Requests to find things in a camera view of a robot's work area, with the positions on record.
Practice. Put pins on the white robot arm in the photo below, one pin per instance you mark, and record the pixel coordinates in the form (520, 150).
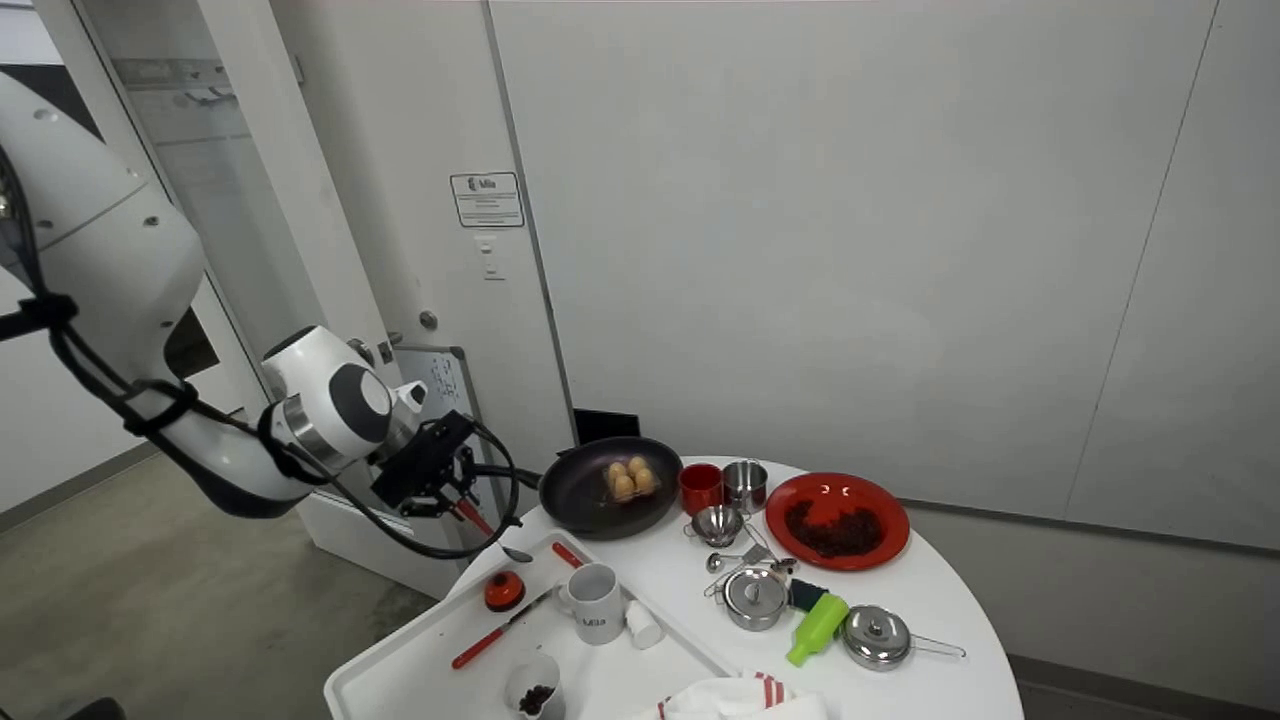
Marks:
(104, 264)

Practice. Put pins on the red cup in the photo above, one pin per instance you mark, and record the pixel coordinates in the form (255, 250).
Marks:
(702, 489)

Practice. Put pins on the small steel bowl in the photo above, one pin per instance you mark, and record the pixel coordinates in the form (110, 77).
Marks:
(716, 526)

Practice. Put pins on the small white block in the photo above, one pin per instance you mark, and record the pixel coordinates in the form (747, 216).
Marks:
(644, 624)

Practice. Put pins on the metal ladle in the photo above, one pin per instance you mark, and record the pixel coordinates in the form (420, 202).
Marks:
(754, 602)

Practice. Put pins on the red plate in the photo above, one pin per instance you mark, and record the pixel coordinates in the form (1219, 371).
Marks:
(803, 506)

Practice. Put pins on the steel cup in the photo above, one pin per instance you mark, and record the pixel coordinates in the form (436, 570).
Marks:
(747, 486)

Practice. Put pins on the white red striped towel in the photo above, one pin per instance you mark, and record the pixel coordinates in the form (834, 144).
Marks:
(724, 702)

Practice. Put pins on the white plastic tray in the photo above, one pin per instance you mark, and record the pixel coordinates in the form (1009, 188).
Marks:
(401, 681)

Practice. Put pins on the glass jar with beans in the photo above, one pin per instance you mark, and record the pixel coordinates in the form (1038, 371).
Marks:
(539, 697)

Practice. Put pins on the packet of small potatoes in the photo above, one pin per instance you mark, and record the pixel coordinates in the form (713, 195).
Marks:
(626, 481)

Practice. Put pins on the black wall socket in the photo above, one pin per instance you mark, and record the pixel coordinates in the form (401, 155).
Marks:
(605, 426)

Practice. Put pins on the pile of coffee beans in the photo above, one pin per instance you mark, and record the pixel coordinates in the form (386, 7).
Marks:
(843, 534)

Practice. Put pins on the grey mug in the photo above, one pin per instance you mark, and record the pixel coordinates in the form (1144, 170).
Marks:
(597, 602)

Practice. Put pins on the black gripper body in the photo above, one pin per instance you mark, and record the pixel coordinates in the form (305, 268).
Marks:
(425, 463)

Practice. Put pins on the white door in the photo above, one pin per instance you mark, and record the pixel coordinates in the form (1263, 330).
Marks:
(375, 133)

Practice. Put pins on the black frying pan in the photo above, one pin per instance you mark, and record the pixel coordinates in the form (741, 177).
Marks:
(585, 502)

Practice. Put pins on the white wall sign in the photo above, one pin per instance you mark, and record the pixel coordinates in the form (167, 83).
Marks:
(486, 202)

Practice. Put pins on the small steel ladle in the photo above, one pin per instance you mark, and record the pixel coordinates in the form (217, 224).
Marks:
(713, 562)

